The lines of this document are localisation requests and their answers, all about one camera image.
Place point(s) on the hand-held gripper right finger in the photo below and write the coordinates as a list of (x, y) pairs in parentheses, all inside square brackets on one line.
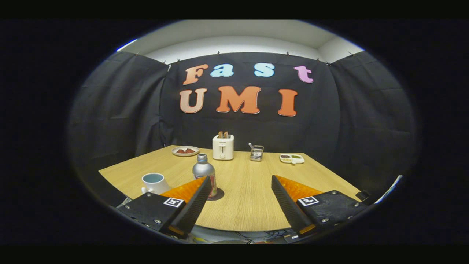
[(289, 205)]

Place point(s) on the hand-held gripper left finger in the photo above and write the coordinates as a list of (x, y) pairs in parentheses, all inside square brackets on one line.
[(194, 205)]

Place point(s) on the dark brown round coaster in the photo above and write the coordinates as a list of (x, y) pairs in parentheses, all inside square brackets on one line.
[(220, 194)]

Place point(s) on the silver juice bottle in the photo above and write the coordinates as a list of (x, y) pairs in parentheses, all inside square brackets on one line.
[(203, 169)]

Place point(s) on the white cup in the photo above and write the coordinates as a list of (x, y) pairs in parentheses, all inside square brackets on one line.
[(154, 184)]

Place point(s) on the black box white label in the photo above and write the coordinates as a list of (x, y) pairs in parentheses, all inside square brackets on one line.
[(292, 237)]

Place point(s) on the wooden table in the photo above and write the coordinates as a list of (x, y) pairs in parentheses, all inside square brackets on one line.
[(245, 198)]

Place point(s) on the white divided tray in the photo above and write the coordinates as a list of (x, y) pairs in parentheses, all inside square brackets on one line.
[(292, 158)]

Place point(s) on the small beige plate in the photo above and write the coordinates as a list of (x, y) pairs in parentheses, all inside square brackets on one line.
[(185, 153)]

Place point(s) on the brown food pieces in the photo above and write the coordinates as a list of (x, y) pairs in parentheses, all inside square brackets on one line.
[(185, 150)]

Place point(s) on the white toaster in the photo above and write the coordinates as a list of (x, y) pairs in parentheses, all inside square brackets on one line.
[(223, 148)]

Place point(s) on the metal spoon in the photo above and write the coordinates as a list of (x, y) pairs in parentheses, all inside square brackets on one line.
[(251, 146)]

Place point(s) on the black table clamp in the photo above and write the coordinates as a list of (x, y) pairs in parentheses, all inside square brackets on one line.
[(362, 195)]

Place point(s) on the toast slices in toaster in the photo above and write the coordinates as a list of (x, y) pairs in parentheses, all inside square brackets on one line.
[(223, 134)]

